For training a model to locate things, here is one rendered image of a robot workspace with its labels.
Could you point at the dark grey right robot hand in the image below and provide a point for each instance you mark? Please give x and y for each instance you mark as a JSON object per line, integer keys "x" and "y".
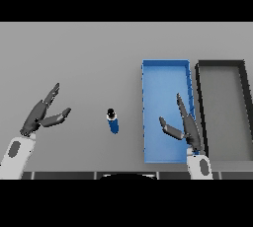
{"x": 190, "y": 129}

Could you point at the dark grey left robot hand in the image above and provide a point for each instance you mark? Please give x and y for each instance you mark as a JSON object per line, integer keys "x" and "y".
{"x": 37, "y": 115}

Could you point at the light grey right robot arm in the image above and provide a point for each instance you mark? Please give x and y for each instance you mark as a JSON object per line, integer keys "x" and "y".
{"x": 199, "y": 166}

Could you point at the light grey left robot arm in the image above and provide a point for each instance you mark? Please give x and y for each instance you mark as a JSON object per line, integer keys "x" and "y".
{"x": 16, "y": 156}

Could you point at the blue bin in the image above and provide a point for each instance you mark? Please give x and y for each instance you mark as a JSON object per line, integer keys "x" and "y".
{"x": 164, "y": 112}

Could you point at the dark grey bin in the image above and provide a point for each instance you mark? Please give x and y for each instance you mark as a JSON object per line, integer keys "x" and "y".
{"x": 224, "y": 112}

